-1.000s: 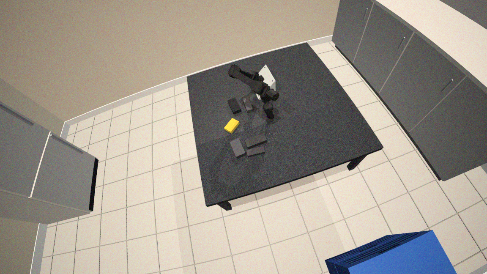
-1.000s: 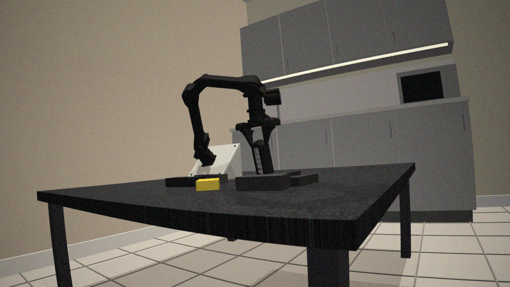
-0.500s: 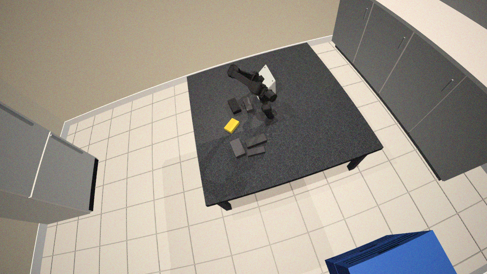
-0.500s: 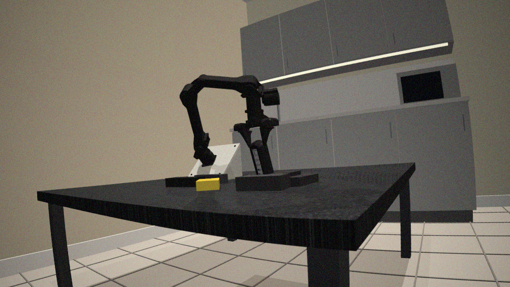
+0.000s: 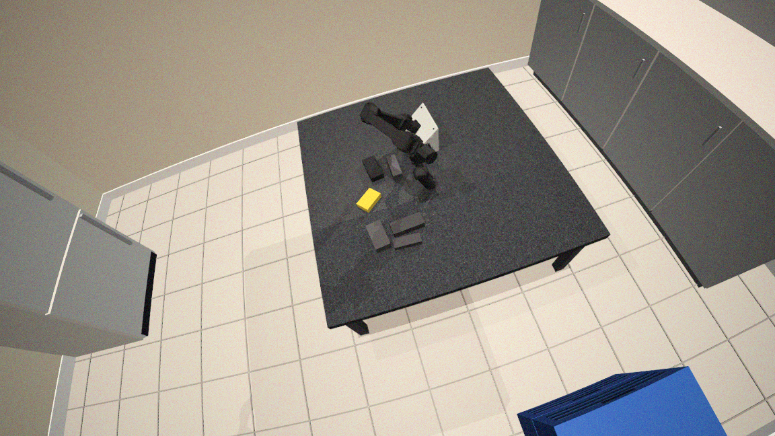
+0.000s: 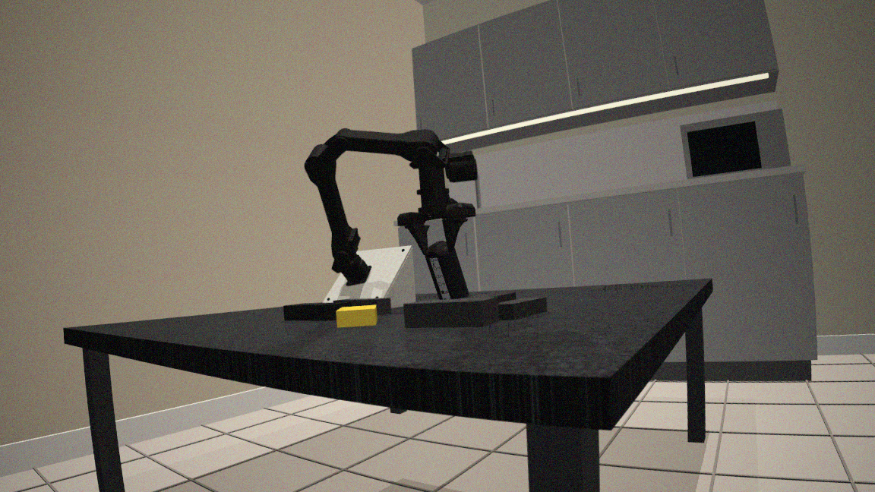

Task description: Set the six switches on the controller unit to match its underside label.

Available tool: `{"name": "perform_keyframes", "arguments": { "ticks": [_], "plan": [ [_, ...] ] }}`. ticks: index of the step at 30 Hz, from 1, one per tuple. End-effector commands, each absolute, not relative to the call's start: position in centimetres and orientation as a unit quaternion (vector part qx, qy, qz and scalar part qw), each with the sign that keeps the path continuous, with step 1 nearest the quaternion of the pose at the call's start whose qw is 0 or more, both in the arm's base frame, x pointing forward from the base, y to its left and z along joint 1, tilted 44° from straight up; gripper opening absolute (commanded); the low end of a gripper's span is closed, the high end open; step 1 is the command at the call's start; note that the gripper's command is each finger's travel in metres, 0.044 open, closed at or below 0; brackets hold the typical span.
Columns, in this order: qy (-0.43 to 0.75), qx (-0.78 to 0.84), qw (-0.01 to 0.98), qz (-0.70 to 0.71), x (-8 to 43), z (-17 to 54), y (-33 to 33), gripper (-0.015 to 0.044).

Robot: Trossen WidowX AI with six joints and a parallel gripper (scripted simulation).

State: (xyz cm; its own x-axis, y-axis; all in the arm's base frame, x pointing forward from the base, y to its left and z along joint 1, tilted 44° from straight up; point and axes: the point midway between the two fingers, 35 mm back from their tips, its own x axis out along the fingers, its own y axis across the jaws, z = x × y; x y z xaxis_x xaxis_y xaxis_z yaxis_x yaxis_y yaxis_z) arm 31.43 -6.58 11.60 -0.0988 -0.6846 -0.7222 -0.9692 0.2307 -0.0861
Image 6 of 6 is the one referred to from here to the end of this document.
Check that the yellow rectangular block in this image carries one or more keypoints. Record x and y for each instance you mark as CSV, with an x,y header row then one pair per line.
x,y
357,316

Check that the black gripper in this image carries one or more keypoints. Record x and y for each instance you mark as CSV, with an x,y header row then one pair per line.
x,y
434,201

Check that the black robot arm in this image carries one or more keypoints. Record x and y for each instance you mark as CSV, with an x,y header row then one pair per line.
x,y
419,147

